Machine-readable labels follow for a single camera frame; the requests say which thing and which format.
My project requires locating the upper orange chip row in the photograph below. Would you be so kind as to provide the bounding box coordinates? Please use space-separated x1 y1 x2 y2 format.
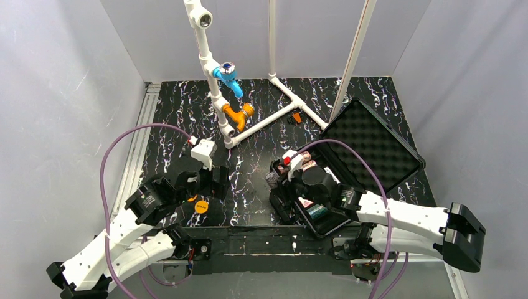
276 151 311 174

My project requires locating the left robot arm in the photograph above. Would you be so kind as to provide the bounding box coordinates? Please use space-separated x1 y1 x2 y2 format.
46 163 229 298

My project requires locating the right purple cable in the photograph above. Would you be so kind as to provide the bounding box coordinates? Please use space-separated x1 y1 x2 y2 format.
288 138 410 299

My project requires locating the purple cable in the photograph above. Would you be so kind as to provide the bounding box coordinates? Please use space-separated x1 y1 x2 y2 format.
100 123 199 299
288 138 410 299

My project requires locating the aluminium rail frame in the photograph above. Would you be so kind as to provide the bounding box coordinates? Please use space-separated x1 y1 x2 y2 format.
78 82 163 299

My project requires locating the black plastic poker case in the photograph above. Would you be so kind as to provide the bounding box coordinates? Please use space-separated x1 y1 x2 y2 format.
269 98 425 225

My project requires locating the green poker chip stack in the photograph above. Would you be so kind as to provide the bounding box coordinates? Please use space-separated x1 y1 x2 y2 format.
306 204 329 221

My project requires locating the orange chip row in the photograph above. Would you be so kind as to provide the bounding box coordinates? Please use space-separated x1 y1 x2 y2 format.
301 160 318 172
276 151 311 174

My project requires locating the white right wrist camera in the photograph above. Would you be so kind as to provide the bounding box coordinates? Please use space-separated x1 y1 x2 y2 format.
281 149 304 181

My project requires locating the yellow dealer button lower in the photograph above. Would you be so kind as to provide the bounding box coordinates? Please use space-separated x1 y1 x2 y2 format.
194 200 209 214

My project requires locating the orange black small clip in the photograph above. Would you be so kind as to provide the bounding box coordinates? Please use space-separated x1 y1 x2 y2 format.
287 112 305 125

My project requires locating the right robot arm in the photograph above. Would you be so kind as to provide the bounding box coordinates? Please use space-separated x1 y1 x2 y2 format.
272 166 486 273

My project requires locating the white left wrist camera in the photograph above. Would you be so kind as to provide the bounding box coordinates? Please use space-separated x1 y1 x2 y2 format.
188 136 217 170

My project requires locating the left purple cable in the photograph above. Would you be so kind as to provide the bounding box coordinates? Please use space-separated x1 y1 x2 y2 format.
100 123 199 299

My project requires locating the lower orange chip row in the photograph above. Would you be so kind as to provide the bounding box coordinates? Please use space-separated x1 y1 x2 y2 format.
301 160 318 172

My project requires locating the orange faucet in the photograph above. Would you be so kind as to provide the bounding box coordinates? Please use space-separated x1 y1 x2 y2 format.
222 103 255 132

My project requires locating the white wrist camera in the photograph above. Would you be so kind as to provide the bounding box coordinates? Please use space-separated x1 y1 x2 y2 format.
281 149 304 181
188 136 217 170

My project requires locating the white angled pole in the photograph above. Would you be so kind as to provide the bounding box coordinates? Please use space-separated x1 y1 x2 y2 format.
329 0 377 121

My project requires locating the red playing card deck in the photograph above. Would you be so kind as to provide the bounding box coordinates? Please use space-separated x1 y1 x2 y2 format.
298 197 315 209

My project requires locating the white pvc pipe frame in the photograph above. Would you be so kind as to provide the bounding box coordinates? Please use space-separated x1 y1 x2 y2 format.
183 0 331 150

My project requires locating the blue faucet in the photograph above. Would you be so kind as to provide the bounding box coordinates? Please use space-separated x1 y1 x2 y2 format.
212 62 243 98

